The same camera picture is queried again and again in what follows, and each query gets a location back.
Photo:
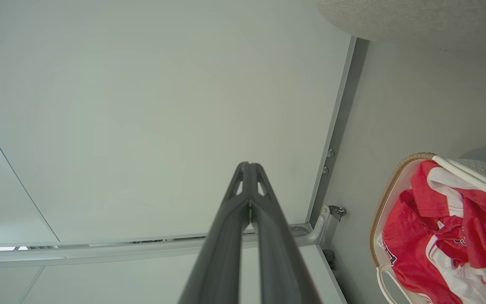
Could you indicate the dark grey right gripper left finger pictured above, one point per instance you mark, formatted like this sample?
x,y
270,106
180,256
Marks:
x,y
222,253

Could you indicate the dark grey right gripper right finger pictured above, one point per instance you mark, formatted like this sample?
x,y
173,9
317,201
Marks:
x,y
281,261

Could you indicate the red jersey with lettering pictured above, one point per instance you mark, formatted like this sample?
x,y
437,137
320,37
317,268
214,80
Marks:
x,y
407,253

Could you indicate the red cloth garment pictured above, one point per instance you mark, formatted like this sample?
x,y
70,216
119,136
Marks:
x,y
479,219

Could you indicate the grey fabric sofa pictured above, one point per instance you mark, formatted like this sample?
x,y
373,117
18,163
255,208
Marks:
x,y
416,17

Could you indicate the white fabric basket liner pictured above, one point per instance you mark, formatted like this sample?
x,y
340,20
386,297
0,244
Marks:
x,y
390,196

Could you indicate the white basket with brown rim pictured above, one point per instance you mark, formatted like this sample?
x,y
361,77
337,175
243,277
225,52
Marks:
x,y
483,173

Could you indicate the small metal bracket with screw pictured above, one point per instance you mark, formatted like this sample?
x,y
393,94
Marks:
x,y
337,211

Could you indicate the grey metal partition floor rail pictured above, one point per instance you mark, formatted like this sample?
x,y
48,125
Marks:
x,y
120,251

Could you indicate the grey metal partition post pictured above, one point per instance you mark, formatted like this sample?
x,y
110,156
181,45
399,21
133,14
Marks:
x,y
340,126

